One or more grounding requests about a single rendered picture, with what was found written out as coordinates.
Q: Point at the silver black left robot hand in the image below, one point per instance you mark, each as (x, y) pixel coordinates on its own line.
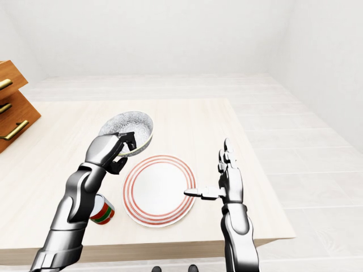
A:
(103, 150)

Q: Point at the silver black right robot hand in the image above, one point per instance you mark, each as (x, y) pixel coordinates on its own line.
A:
(232, 181)

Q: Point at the patterned grey bowl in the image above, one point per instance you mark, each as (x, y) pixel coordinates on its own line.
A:
(133, 126)

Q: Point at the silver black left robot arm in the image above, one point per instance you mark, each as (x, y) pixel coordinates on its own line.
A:
(66, 218)

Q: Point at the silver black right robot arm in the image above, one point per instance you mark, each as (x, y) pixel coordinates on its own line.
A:
(239, 238)

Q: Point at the white plate with red rings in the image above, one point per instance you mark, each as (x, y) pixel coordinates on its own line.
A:
(158, 191)

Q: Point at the red green striped tin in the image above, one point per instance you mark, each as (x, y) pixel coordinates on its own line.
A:
(103, 211)

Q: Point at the small dark rounded shape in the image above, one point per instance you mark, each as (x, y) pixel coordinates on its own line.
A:
(193, 268)
(156, 268)

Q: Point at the wooden cabinet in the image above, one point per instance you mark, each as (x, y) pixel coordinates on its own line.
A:
(14, 107)

